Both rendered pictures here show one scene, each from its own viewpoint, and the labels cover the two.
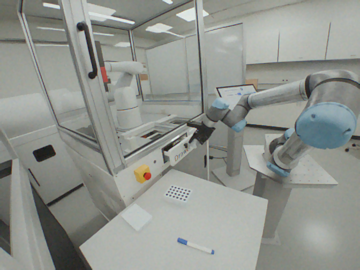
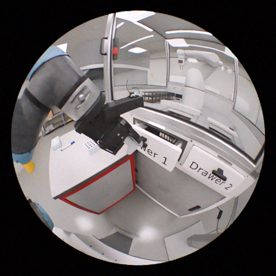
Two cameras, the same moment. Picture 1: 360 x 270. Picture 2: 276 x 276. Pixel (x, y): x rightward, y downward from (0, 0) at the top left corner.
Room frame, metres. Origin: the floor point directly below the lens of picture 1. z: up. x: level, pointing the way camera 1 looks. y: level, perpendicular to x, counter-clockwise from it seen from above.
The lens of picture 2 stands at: (0.83, -0.29, 1.10)
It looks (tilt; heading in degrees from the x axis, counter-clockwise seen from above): 36 degrees down; 98
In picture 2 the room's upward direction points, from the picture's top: straight up
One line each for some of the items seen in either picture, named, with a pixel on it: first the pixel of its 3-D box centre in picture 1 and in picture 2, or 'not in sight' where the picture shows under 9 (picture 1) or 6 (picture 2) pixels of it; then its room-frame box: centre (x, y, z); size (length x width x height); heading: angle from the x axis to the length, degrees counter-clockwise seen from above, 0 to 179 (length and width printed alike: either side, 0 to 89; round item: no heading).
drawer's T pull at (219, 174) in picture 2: not in sight; (220, 173); (1.09, -0.19, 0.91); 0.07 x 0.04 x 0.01; 143
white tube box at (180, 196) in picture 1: (178, 195); (93, 144); (0.50, 0.04, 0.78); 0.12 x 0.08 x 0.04; 62
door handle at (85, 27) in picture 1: (88, 50); (103, 45); (0.50, 0.28, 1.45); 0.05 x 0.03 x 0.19; 53
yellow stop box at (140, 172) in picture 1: (143, 173); not in sight; (0.58, 0.21, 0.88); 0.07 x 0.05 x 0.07; 143
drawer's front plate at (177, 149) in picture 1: (184, 148); (145, 143); (0.82, -0.02, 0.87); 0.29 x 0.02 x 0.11; 143
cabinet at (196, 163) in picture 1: (149, 175); (177, 156); (1.19, 0.38, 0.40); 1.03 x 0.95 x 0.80; 143
